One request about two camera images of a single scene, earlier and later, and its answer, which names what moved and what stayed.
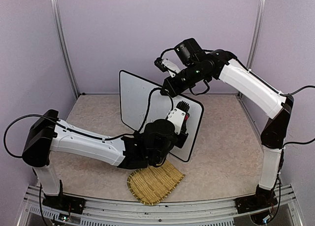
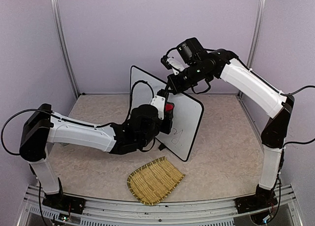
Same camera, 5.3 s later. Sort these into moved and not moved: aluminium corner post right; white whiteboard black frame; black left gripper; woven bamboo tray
Moved: white whiteboard black frame; black left gripper
Not moved: aluminium corner post right; woven bamboo tray
